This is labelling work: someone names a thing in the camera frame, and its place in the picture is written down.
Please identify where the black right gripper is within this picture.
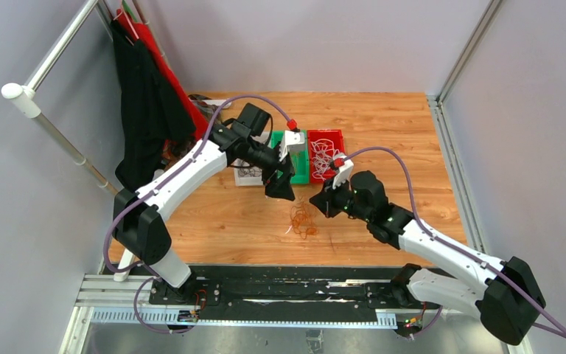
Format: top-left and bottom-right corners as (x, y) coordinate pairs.
(310, 174), (371, 223)

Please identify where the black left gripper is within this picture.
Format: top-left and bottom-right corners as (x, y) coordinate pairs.
(245, 139), (297, 201)

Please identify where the white cable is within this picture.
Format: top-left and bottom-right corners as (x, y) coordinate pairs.
(310, 138), (343, 183)

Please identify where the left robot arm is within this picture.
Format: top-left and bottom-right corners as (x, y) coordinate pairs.
(106, 103), (305, 305)

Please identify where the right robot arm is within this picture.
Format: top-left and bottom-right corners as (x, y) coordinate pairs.
(310, 171), (546, 346)

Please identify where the white plastic bin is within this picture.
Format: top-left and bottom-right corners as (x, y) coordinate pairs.
(233, 159), (262, 187)

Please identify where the green plastic bin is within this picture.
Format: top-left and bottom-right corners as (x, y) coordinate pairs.
(270, 131), (310, 184)

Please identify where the red plastic bin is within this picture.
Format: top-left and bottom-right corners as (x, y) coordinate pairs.
(307, 130), (345, 184)

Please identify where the plaid red blue cloth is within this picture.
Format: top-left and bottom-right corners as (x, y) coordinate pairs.
(161, 94), (218, 167)

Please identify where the black garment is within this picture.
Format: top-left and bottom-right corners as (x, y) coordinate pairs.
(111, 21), (196, 192)

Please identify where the red garment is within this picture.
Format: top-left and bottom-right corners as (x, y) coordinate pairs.
(114, 5), (208, 139)

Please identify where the silver clothes rack pole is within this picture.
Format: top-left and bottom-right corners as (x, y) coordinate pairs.
(2, 1), (123, 196)

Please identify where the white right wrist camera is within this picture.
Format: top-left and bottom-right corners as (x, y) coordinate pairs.
(329, 153), (354, 189)

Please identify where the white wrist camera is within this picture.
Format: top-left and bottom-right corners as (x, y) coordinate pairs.
(279, 131), (306, 162)
(329, 153), (354, 189)

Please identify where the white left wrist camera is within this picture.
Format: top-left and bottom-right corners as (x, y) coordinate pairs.
(279, 131), (306, 162)

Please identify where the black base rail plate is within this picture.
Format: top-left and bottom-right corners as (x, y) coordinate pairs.
(105, 263), (460, 324)

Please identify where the aluminium frame rail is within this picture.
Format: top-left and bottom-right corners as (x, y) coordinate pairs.
(427, 0), (521, 313)

